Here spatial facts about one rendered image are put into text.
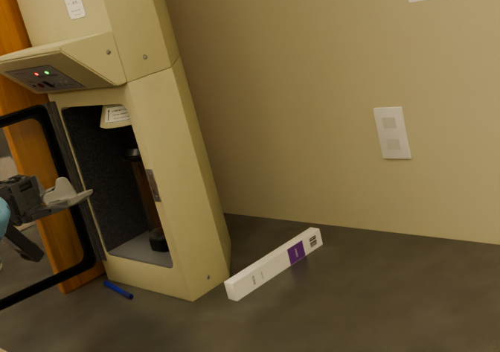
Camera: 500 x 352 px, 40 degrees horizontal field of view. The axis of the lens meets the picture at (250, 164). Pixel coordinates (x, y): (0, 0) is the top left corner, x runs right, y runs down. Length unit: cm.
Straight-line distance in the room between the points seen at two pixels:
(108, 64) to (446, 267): 74
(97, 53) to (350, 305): 65
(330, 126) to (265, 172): 27
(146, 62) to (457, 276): 71
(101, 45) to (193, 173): 32
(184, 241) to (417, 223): 51
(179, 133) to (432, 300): 58
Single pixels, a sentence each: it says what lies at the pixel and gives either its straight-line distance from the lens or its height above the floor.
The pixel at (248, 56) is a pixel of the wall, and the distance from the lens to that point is 170.
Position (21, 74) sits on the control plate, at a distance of 151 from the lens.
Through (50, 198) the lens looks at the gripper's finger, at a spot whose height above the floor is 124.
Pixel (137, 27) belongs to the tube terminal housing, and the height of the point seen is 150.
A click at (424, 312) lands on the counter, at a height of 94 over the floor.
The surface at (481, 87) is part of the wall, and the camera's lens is 137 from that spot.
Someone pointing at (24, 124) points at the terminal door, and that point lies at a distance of 159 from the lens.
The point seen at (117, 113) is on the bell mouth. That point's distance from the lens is 146.
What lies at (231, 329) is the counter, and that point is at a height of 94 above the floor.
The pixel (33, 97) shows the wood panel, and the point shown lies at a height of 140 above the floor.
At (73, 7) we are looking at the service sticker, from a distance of 142.
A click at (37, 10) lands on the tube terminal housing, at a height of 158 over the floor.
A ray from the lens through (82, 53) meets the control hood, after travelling 130.
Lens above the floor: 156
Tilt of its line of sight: 15 degrees down
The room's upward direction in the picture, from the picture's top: 14 degrees counter-clockwise
